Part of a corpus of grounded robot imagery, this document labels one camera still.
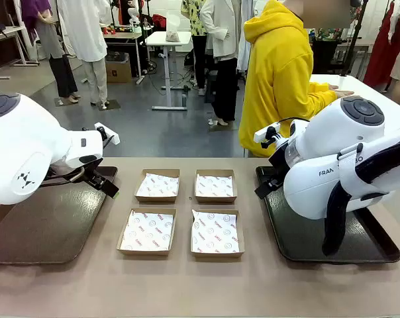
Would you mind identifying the clear plastic bag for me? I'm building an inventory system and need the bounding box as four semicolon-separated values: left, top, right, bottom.
165;11;183;43

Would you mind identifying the brown cardboard shipping box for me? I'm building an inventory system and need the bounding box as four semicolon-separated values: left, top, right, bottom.
105;60;133;84

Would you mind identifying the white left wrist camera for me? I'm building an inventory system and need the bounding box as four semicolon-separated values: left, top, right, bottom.
93;122;121;146

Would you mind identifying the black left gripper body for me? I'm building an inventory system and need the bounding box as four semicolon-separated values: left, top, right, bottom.
81;164;109;190

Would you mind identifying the red bag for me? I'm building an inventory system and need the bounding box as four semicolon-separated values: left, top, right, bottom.
151;13;168;30

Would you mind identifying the person right forearm yellow sleeve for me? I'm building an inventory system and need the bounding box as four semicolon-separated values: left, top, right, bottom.
307;88;339;109

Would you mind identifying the dark cluttered desk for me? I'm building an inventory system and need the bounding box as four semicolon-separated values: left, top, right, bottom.
103;25;154;85

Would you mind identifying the large white table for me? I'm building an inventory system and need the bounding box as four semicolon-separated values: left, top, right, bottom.
307;74;400;124

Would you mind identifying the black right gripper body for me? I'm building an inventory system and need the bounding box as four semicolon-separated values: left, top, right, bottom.
268;145;292;182

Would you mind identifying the black office chair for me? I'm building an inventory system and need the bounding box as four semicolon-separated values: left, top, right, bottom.
311;38;339;76

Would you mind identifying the black handled tray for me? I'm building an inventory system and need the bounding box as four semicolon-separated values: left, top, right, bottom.
254;164;400;265

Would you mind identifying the black fabric cable sleeve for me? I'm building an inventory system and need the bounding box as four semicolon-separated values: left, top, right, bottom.
321;134;400;258

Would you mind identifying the person in yellow hoodie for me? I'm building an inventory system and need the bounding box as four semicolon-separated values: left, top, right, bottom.
238;0;340;158

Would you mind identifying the brown handled tray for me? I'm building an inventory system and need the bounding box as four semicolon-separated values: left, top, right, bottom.
0;165;119;266

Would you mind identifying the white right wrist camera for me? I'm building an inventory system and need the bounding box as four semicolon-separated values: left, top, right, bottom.
254;121;281;149

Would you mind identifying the black slanted pole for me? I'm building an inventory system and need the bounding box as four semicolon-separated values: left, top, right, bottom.
340;0;370;78

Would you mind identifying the white standing desk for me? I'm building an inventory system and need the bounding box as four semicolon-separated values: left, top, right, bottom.
145;30;193;111

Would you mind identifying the black right camera cable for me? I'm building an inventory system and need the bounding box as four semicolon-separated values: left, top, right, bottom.
275;117;312;129

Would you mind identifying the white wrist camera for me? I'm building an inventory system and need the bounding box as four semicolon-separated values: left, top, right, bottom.
254;121;281;149
93;122;121;146

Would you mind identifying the brown cardboard food box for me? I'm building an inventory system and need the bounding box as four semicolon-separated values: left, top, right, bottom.
190;208;246;260
116;207;177;257
134;168;181;204
194;168;238;204

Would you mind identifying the person left forearm yellow sleeve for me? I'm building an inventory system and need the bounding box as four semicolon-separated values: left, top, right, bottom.
308;81;333;92

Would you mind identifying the white clothes rack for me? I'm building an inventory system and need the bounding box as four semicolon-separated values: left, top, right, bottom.
0;0;41;81

